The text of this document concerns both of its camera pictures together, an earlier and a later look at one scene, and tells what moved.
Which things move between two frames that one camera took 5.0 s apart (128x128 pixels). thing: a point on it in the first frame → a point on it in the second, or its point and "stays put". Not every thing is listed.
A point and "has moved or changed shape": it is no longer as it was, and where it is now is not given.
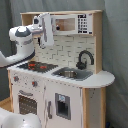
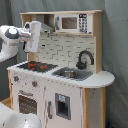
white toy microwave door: (64, 24) has moved or changed shape
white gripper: (43, 23) → (33, 44)
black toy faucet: (82, 65) stays put
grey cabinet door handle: (49, 109) stays put
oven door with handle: (28, 102) stays put
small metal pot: (69, 73) stays put
